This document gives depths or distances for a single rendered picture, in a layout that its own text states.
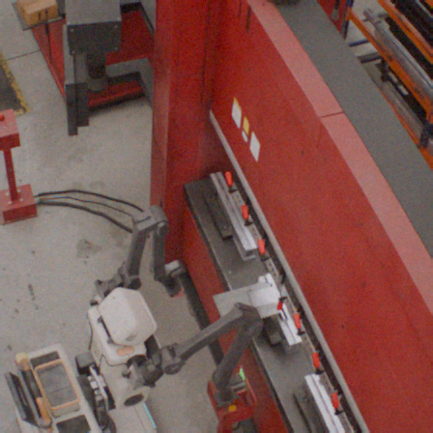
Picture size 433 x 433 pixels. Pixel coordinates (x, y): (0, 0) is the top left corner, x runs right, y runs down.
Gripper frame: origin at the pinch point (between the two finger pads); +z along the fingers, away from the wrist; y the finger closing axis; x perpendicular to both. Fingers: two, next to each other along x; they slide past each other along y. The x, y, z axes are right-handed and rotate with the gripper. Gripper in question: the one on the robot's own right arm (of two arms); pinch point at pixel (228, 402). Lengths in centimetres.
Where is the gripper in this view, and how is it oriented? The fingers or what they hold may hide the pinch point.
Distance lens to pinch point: 401.7
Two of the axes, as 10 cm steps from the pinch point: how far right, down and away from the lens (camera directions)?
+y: 9.2, -3.8, 0.7
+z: 1.6, 5.2, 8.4
